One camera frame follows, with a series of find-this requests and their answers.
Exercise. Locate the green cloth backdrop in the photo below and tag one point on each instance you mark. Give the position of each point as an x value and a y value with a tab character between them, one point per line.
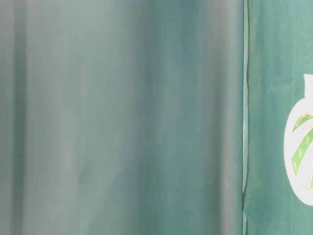
150	117

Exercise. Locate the white vase print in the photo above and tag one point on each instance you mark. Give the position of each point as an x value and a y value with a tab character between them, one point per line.
298	145

